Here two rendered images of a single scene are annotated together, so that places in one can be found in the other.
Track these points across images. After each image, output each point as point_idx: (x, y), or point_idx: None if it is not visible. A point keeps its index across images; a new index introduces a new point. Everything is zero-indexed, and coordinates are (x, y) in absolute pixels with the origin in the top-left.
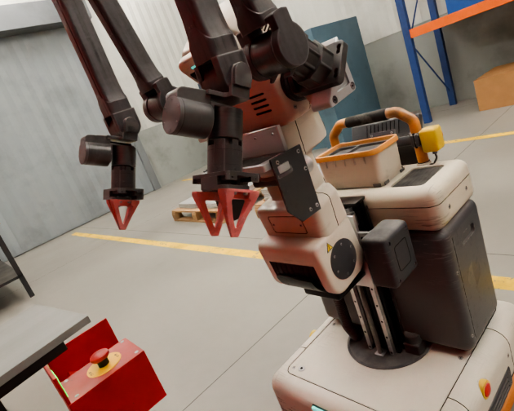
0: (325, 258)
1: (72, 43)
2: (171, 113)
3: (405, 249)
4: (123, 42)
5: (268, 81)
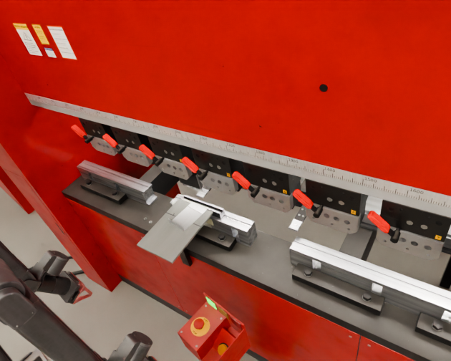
0: None
1: (66, 328)
2: (60, 254)
3: None
4: None
5: None
